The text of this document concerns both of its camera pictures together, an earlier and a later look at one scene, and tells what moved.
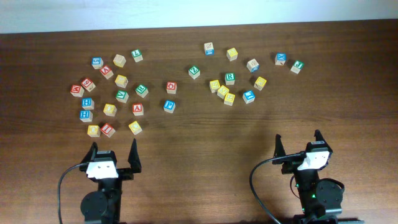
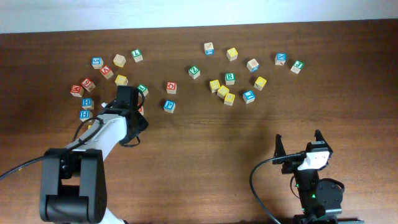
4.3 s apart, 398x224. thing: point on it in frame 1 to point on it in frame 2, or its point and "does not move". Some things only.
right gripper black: x=286 y=168 does not move
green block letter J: x=297 y=66 does not move
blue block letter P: x=169 y=106 does not move
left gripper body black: x=125 y=172 to x=138 y=123
